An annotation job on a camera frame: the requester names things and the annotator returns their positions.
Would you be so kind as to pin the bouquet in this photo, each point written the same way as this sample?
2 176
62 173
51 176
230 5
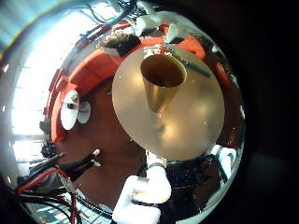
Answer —
196 67

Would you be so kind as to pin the small white round side table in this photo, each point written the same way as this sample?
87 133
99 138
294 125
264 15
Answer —
84 113

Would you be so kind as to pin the dark planter with dried plants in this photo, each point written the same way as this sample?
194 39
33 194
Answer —
124 43

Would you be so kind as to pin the gold cone vase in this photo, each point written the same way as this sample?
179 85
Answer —
159 93

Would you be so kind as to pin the large white round side table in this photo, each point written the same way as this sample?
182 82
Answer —
70 116

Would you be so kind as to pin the white cushion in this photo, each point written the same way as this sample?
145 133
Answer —
174 32
148 23

